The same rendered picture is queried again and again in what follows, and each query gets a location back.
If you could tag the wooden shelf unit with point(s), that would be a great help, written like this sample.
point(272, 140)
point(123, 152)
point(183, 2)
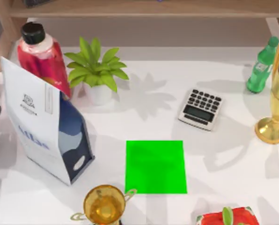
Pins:
point(130, 10)

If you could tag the tall gold trophy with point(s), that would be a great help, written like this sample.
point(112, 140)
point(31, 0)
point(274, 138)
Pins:
point(278, 98)

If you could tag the white and blue carton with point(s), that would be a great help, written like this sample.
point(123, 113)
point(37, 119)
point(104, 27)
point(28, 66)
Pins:
point(34, 112)

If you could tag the white calculator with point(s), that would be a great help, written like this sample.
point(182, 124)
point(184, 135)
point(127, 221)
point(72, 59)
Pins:
point(200, 110)

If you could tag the flat green square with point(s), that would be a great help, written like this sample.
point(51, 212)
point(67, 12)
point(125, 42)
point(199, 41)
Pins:
point(155, 167)

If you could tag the red box with green leaf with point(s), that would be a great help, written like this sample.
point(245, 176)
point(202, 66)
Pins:
point(228, 216)

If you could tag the red bottle with black cap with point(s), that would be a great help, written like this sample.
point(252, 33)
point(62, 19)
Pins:
point(53, 63)

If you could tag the green plant in white pot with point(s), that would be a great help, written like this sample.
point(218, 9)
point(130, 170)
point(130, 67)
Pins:
point(95, 70)

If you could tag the green bottle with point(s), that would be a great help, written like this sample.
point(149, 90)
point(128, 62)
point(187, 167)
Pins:
point(261, 70)

